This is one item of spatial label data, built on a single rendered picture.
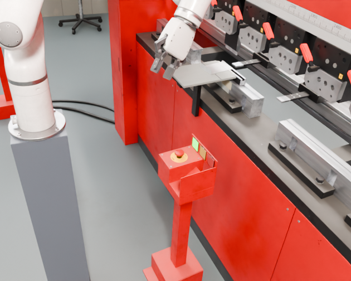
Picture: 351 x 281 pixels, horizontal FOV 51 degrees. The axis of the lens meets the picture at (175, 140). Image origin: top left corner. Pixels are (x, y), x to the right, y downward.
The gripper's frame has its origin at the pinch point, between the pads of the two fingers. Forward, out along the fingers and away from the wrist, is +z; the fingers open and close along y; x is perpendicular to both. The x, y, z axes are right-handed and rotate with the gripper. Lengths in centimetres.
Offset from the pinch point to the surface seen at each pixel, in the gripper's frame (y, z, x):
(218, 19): -47, -34, -29
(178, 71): -44, -6, -34
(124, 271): -72, 100, -31
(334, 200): -50, 13, 49
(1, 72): -57, 46, -211
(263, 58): -75, -31, -15
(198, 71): -51, -10, -28
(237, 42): -52, -28, -17
